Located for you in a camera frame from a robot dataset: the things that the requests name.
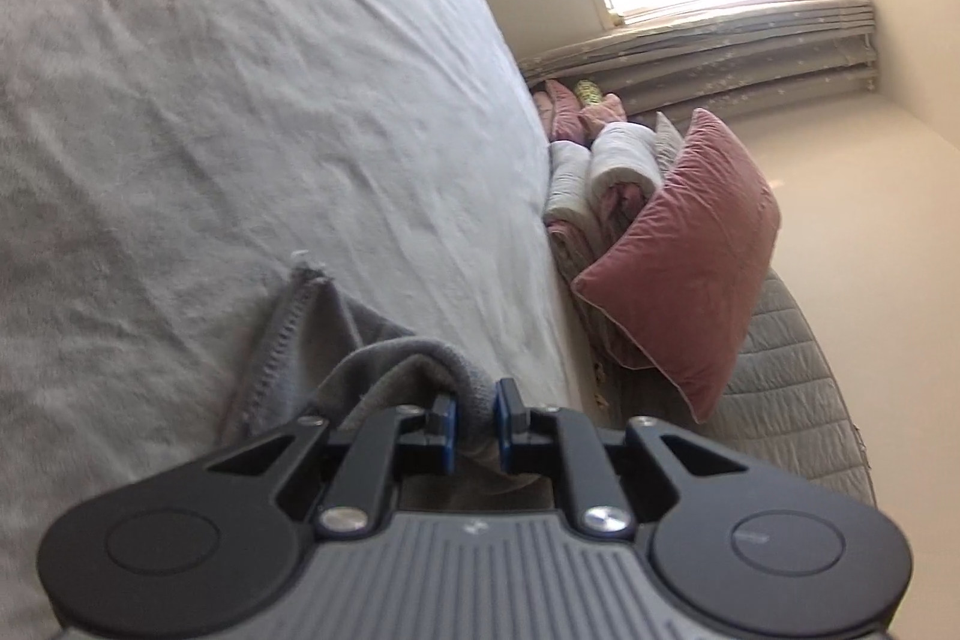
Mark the grey patterned curtain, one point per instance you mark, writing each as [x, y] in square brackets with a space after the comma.
[712, 55]

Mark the pink velvet pillow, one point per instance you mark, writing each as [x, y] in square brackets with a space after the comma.
[690, 265]

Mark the yellow green patterned cloth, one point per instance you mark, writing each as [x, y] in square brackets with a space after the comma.
[589, 93]

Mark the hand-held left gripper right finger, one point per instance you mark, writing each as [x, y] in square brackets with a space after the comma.
[504, 422]

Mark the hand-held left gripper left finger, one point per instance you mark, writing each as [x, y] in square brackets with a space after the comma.
[448, 430]

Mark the small grey pillow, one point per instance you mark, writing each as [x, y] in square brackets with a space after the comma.
[667, 141]

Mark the small pink cushion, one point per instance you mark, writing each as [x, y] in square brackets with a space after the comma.
[566, 111]

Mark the grey quilted headboard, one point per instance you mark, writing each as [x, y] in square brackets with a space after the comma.
[787, 400]

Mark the grey printed t-shirt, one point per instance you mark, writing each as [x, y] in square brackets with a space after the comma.
[322, 355]

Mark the folded white pink quilt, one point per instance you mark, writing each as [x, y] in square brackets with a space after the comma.
[607, 175]

